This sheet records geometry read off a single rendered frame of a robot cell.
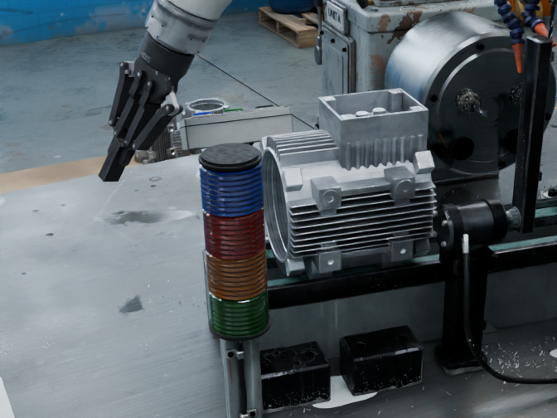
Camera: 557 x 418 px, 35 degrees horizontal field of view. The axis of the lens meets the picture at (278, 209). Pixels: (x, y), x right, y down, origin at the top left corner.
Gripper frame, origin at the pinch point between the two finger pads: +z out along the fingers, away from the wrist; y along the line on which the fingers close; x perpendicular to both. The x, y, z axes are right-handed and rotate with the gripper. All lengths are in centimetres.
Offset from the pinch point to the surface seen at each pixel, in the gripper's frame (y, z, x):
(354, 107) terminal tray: 22.6, -24.8, 14.4
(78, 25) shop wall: -392, 155, 325
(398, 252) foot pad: 40.6, -13.7, 12.5
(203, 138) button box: 3.9, -6.7, 11.3
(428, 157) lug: 36.2, -25.8, 14.2
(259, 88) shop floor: -208, 94, 306
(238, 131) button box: 6.0, -9.7, 15.6
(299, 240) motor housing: 33.1, -10.8, 1.1
